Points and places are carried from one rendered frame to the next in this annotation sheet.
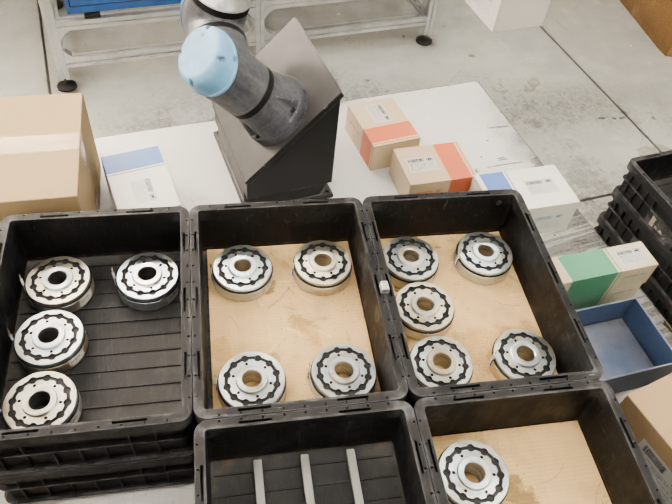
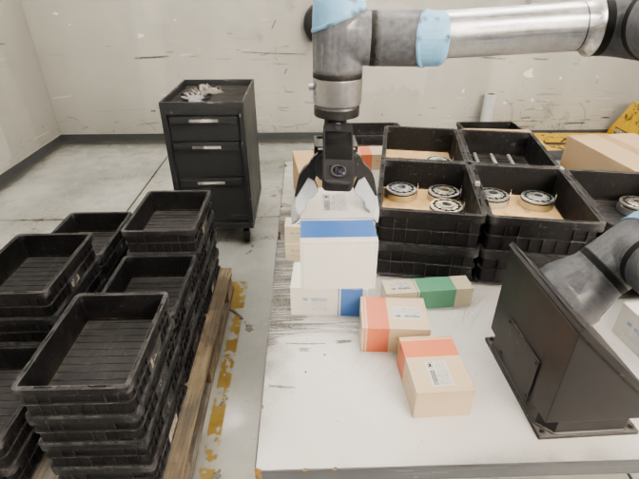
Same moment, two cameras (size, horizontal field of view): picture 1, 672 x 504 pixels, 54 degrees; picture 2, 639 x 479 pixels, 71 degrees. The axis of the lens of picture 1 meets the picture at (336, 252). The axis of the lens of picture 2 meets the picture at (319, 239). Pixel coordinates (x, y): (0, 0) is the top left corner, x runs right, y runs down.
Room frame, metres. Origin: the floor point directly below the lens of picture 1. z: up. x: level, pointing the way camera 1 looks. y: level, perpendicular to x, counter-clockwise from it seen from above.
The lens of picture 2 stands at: (2.01, -0.02, 1.49)
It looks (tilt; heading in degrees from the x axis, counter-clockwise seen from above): 31 degrees down; 203
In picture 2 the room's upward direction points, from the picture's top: straight up
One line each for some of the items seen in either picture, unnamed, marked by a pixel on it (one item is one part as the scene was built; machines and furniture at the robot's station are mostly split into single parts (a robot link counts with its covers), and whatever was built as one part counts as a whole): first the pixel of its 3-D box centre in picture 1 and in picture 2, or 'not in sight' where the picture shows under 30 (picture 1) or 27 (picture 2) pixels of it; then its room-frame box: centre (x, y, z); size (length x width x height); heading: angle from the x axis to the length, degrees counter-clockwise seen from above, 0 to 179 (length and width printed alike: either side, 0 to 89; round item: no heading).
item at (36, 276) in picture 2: not in sight; (48, 309); (1.16, -1.53, 0.37); 0.40 x 0.30 x 0.45; 25
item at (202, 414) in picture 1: (288, 296); (528, 193); (0.62, 0.06, 0.92); 0.40 x 0.30 x 0.02; 14
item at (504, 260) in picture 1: (485, 253); not in sight; (0.81, -0.27, 0.86); 0.10 x 0.10 x 0.01
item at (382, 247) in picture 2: not in sight; (420, 231); (0.69, -0.23, 0.76); 0.40 x 0.30 x 0.12; 14
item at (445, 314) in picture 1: (424, 306); (446, 205); (0.68, -0.16, 0.86); 0.10 x 0.10 x 0.01
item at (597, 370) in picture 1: (470, 283); (427, 186); (0.69, -0.23, 0.92); 0.40 x 0.30 x 0.02; 14
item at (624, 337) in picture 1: (605, 348); not in sight; (0.72, -0.53, 0.74); 0.20 x 0.15 x 0.07; 112
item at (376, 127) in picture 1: (381, 133); (433, 373); (1.27, -0.07, 0.74); 0.16 x 0.12 x 0.07; 27
